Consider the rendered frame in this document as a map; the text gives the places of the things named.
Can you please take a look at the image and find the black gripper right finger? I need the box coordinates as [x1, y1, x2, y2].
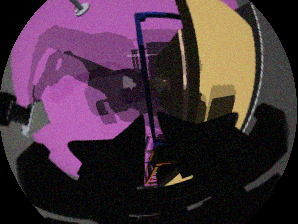
[157, 112, 238, 179]

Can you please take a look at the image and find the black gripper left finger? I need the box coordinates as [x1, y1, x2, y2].
[67, 115, 146, 186]

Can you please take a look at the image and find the white flat panel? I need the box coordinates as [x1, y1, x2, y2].
[235, 3, 263, 131]

